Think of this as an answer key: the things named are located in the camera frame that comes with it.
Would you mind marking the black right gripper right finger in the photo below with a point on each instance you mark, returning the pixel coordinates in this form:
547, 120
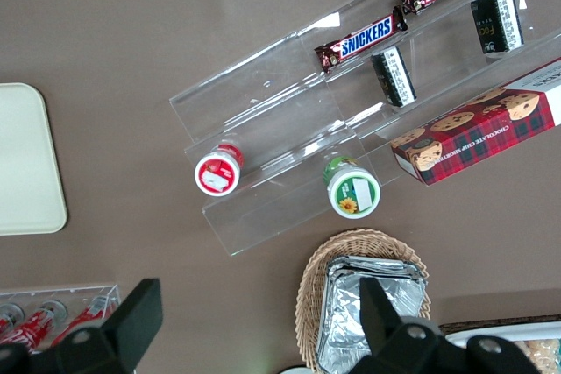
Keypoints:
381, 330

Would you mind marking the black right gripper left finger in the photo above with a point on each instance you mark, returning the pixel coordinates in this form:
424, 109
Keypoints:
136, 317

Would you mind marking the light oval wicker basket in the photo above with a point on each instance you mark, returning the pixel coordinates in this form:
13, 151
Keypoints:
313, 286

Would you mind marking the white rectangular snack tray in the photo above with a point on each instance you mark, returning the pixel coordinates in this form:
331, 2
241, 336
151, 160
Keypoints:
526, 331

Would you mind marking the beige plastic tray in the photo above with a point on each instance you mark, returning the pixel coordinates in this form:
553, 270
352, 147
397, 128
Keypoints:
26, 159

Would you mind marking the stack of foil trays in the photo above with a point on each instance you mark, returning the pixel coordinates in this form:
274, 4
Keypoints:
342, 304

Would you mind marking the clear acrylic bottle rack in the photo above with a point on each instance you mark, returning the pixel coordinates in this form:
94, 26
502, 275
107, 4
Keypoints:
66, 290

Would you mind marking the green lid yogurt cup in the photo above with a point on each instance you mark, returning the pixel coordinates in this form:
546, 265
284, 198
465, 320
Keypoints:
354, 192

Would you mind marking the red lid yogurt cup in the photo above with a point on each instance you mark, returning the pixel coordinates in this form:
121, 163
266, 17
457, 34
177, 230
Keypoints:
218, 174

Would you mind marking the clear bag of crackers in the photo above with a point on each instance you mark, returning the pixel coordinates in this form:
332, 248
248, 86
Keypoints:
548, 354

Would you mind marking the red tartan cookie box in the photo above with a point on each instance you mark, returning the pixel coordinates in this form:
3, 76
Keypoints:
482, 129

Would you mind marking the clear acrylic tiered shelf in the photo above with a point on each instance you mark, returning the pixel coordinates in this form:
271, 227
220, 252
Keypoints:
271, 129

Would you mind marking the small black box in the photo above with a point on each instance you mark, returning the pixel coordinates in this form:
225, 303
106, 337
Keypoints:
393, 76
497, 21

